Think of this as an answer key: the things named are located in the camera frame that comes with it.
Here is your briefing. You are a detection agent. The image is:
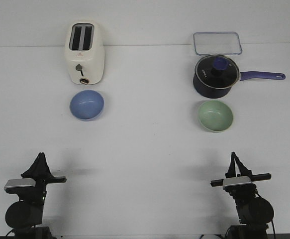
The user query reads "blue bowl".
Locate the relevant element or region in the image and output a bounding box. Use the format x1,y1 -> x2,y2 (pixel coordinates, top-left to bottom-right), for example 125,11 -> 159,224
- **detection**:
69,90 -> 104,121

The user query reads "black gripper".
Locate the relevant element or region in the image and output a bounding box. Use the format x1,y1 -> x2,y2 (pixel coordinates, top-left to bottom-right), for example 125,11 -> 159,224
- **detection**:
210,152 -> 271,197
20,152 -> 67,199

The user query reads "cream two-slot toaster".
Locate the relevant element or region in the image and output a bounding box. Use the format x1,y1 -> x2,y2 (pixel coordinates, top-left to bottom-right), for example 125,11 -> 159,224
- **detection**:
65,20 -> 105,85

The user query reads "dark blue saucepan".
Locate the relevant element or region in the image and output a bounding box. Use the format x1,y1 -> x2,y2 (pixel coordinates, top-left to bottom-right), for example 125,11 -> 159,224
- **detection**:
193,71 -> 286,99

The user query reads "clear rectangular container lid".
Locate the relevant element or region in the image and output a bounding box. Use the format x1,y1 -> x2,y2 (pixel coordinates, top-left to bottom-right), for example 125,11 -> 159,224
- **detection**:
193,32 -> 242,56

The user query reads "glass pot lid blue knob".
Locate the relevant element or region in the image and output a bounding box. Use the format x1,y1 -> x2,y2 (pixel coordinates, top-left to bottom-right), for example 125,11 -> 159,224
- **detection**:
195,54 -> 240,88

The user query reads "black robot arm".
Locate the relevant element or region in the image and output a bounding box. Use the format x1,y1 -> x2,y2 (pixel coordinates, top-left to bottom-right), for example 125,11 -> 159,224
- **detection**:
4,152 -> 67,239
210,152 -> 274,239

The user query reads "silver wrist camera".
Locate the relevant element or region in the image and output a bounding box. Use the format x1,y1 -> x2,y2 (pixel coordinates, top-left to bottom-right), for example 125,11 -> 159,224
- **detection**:
222,176 -> 255,192
4,178 -> 36,194

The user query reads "green bowl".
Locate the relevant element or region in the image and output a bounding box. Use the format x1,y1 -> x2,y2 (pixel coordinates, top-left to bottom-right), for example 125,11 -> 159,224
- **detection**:
197,100 -> 234,132

